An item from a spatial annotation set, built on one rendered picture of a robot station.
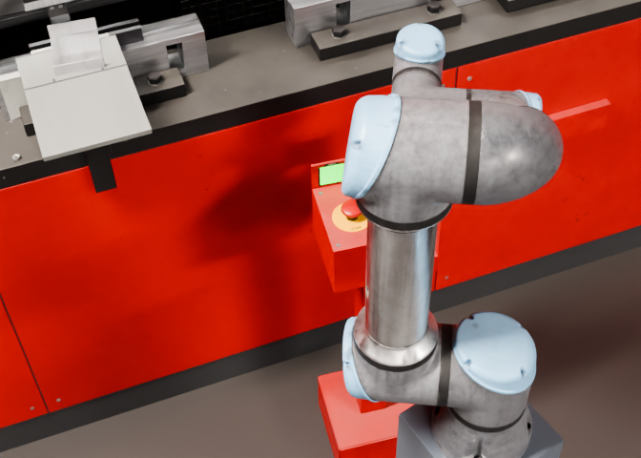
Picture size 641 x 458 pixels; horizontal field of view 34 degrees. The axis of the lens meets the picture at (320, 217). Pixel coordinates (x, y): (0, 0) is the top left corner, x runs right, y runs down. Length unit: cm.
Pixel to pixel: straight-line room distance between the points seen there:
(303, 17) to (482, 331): 81
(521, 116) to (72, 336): 138
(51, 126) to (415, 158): 83
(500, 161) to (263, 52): 101
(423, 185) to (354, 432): 131
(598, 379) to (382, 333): 134
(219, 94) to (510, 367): 83
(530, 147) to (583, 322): 164
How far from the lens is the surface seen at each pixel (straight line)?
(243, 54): 206
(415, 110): 113
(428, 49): 157
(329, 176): 190
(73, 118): 179
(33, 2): 189
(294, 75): 200
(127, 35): 195
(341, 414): 240
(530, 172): 115
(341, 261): 185
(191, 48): 199
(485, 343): 145
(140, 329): 235
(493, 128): 112
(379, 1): 207
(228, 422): 255
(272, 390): 258
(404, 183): 113
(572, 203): 262
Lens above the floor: 219
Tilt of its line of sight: 49 degrees down
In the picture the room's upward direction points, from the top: 2 degrees counter-clockwise
